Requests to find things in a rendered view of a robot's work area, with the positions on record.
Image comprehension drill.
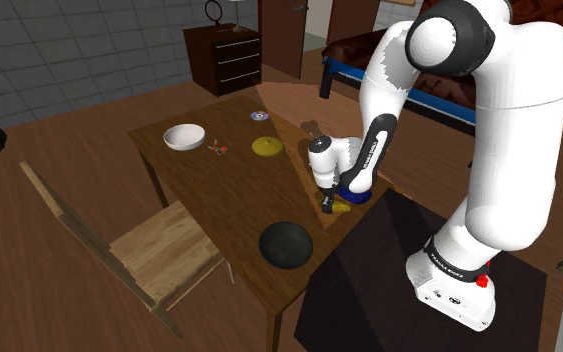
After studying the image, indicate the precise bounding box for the blue round plate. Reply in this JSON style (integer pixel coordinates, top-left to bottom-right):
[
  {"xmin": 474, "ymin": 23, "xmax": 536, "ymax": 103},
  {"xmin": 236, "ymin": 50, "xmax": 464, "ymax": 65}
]
[{"xmin": 337, "ymin": 186, "xmax": 373, "ymax": 205}]

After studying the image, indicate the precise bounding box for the black bowl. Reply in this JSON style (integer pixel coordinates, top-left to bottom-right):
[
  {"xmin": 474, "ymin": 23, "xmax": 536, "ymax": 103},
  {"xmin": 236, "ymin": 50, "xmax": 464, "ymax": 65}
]
[{"xmin": 258, "ymin": 221, "xmax": 314, "ymax": 271}]

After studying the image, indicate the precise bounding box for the yellow round lid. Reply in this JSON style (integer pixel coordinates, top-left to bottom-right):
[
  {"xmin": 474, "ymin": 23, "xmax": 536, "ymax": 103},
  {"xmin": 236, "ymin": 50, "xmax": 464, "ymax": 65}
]
[{"xmin": 252, "ymin": 136, "xmax": 284, "ymax": 158}]

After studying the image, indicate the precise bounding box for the brown wooden table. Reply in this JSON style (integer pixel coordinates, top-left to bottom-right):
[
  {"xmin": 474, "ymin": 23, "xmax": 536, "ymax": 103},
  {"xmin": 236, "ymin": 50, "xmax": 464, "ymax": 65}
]
[{"xmin": 128, "ymin": 94, "xmax": 392, "ymax": 352}]

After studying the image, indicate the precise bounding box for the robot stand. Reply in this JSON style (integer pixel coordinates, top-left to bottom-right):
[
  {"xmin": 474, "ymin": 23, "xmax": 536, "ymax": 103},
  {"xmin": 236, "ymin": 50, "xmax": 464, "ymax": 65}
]
[{"xmin": 293, "ymin": 188, "xmax": 548, "ymax": 352}]

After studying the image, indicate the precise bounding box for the white bowl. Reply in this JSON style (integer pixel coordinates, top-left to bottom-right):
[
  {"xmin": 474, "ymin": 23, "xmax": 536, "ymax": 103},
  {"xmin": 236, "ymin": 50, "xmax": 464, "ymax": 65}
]
[{"xmin": 163, "ymin": 123, "xmax": 207, "ymax": 152}]

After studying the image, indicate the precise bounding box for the light wooden chair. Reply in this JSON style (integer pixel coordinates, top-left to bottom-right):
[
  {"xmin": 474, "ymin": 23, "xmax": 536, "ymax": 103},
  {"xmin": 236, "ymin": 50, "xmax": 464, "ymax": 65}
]
[{"xmin": 19, "ymin": 161, "xmax": 236, "ymax": 340}]

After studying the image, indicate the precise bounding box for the brown door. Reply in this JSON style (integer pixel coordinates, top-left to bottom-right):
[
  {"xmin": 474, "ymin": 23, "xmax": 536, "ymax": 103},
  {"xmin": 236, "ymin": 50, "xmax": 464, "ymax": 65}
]
[{"xmin": 257, "ymin": 0, "xmax": 310, "ymax": 81}]

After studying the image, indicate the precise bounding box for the dark wooden chest of drawers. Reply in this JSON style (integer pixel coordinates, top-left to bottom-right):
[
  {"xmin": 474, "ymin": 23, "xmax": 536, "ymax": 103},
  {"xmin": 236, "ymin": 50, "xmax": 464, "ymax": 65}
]
[{"xmin": 182, "ymin": 22, "xmax": 263, "ymax": 98}]

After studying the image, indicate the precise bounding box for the table lamp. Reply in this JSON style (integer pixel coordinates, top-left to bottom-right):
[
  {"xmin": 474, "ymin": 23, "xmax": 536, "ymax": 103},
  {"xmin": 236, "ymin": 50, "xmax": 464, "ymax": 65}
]
[{"xmin": 226, "ymin": 0, "xmax": 249, "ymax": 34}]

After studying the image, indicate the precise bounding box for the round black mirror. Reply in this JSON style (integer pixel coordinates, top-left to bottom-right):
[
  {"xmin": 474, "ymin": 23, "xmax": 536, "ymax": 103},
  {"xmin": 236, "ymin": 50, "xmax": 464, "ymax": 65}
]
[{"xmin": 204, "ymin": 0, "xmax": 224, "ymax": 26}]

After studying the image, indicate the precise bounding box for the bed with blue frame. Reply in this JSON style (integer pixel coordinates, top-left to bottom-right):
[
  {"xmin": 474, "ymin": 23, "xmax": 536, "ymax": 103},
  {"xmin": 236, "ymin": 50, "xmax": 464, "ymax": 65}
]
[{"xmin": 318, "ymin": 0, "xmax": 563, "ymax": 138}]

